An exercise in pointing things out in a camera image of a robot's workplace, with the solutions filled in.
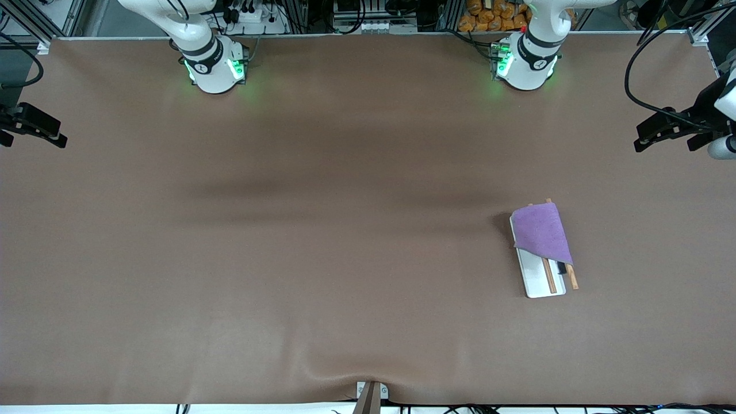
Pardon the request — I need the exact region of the purple towel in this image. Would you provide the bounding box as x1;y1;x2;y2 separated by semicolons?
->
511;202;574;266

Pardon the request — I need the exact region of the white rack with wooden bars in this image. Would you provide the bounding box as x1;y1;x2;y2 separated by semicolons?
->
509;198;579;299

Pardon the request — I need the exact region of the pile of orange packets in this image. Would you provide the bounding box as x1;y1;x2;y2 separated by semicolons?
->
458;0;532;32

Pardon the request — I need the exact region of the white power strip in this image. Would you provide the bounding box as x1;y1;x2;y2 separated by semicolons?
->
221;3;291;36

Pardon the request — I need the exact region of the white terminal strip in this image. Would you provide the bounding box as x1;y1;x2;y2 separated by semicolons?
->
361;20;419;34

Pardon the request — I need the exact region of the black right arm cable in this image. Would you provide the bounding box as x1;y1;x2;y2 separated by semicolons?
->
0;32;44;90

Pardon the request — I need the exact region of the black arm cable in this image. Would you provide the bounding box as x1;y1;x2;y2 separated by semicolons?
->
0;32;44;90
626;5;736;124

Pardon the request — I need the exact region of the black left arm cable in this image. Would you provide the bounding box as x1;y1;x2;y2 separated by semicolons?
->
626;5;736;124

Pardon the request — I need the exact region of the aluminium frame profile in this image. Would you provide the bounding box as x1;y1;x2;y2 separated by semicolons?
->
687;0;728;47
0;0;87;52

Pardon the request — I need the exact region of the metal table bracket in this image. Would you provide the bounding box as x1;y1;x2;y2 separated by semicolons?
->
356;381;389;400

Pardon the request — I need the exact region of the brown angled post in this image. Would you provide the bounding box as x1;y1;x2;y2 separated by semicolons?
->
352;382;382;414

